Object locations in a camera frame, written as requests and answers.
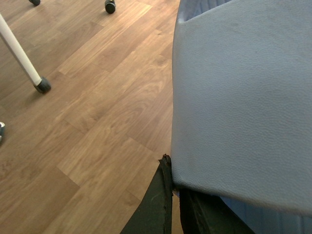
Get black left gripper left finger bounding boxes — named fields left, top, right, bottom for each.
left=121, top=154, right=173, bottom=234

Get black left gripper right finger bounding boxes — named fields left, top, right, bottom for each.
left=179, top=189, right=254, bottom=234

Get light blue slipper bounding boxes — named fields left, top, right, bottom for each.
left=170, top=0, right=312, bottom=234

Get white leg with foot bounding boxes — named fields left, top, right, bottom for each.
left=0, top=15, right=51, bottom=94

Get grey white object at edge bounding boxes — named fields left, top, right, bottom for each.
left=0, top=122, right=5, bottom=142

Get black caster wheel far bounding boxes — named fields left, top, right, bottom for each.
left=105, top=0, right=116, bottom=14

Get black caster wheel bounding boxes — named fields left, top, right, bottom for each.
left=105, top=0, right=116, bottom=14
left=29, top=0, right=41, bottom=6

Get black caster wheel near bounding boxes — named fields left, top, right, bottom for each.
left=29, top=0, right=41, bottom=6

